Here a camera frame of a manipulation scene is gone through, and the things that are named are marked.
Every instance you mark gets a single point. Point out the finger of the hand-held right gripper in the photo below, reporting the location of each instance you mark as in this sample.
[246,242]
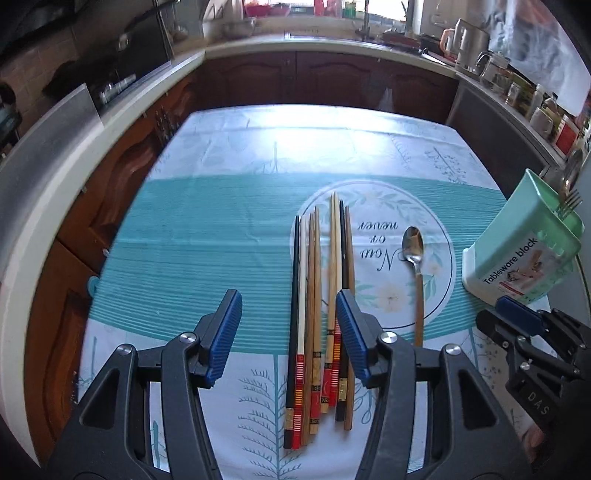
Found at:
[521,369]
[519,317]

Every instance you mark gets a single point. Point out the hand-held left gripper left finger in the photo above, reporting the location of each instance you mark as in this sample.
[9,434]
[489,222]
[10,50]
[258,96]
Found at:
[226,332]

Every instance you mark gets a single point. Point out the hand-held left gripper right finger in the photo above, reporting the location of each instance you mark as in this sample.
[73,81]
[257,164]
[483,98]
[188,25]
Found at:
[351,332]

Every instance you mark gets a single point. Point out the dark brown wooden chopstick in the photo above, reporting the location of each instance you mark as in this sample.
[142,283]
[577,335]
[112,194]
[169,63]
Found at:
[349,249]
[308,323]

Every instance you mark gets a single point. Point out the black chopstick gold band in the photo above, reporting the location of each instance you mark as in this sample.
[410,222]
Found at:
[343,258]
[292,323]

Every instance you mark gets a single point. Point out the mint green utensil holder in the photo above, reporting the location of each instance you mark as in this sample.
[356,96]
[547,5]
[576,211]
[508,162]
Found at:
[521,240]

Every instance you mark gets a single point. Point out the teal and white tablecloth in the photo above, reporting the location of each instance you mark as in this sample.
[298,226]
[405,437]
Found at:
[207,230]

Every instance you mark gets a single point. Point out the teal tablecloth clip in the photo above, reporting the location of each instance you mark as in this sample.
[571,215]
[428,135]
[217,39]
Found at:
[93,286]

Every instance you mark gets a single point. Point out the grey appliance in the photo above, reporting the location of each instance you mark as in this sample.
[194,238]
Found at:
[494,134]

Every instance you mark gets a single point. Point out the row of condiment jars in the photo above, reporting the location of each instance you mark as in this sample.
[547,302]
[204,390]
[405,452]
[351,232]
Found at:
[540,106]

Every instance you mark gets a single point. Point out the glass teapot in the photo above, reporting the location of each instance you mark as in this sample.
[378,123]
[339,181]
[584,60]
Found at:
[494,69]

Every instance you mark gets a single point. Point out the stainless steel panel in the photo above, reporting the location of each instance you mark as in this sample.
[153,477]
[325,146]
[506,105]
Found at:
[51,143]

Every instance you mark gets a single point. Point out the gas stove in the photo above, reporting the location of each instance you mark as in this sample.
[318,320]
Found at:
[115,87]

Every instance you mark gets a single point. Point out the hanging plastic bag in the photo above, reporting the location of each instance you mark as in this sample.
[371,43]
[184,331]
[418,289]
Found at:
[540,41]

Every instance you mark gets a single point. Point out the silver electric kettle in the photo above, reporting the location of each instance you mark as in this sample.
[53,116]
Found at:
[466,41]

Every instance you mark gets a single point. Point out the stack of dishes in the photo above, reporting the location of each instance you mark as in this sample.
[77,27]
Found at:
[401,39]

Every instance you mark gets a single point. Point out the kitchen sink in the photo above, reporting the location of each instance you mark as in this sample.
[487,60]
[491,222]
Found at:
[304,33]

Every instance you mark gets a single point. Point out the black wok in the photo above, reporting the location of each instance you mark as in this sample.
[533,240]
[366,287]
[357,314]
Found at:
[60,78]

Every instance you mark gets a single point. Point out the black stove splash guard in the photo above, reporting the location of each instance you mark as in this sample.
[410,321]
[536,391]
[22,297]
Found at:
[138,41]

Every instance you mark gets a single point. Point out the steel bowl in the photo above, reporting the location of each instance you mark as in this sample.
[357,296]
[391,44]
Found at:
[240,27]

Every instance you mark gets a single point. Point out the kitchen faucet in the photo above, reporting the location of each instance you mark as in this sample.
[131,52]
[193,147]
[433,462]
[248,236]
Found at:
[364,18]

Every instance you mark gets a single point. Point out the red basket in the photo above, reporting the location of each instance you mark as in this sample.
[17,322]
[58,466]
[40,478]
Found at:
[256,9]

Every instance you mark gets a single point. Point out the green bottle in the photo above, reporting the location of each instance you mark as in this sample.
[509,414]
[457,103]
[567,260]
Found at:
[350,7]

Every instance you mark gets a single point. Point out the red bottle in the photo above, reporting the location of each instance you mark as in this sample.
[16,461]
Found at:
[319,5]

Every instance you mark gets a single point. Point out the black range hood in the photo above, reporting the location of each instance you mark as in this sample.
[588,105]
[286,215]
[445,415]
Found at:
[46,27]

